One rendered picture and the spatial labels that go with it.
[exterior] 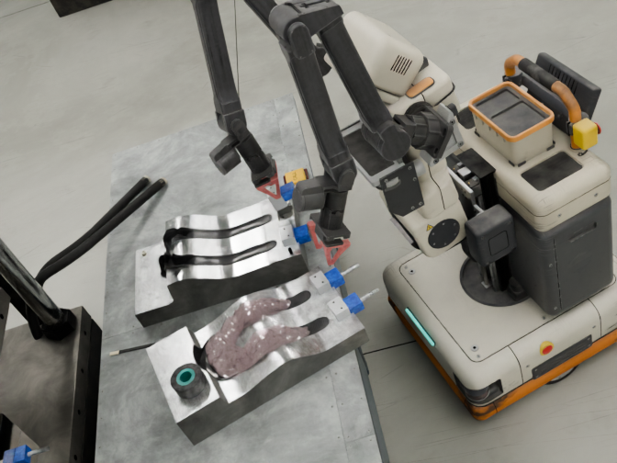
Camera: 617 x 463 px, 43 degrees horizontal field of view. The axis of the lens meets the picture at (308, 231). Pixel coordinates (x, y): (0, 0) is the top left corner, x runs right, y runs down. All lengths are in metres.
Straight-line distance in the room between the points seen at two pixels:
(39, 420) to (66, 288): 1.63
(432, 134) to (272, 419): 0.77
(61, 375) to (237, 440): 0.63
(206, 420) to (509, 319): 1.11
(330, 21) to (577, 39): 2.69
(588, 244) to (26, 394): 1.66
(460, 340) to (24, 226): 2.58
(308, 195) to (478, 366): 0.97
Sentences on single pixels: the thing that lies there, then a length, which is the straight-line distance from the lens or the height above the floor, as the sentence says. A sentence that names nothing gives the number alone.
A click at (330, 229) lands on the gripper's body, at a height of 1.09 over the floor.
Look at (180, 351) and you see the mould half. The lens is 2.00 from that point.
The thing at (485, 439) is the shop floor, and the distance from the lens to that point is 2.69.
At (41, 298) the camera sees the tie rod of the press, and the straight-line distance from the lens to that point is 2.33.
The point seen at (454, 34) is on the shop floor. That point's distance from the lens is 4.35.
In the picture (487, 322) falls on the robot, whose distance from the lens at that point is 2.58.
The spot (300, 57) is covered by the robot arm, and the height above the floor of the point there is 1.56.
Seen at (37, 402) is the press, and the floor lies 0.78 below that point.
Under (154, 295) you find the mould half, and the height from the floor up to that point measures 0.86.
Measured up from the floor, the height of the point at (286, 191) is 0.98.
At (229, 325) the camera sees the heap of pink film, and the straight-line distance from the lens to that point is 1.99.
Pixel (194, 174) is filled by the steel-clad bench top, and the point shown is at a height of 0.80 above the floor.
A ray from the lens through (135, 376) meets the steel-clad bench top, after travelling 2.17.
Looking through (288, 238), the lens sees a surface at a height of 0.92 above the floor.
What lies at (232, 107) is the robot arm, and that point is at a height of 1.26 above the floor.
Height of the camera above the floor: 2.36
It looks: 43 degrees down
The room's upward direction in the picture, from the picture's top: 23 degrees counter-clockwise
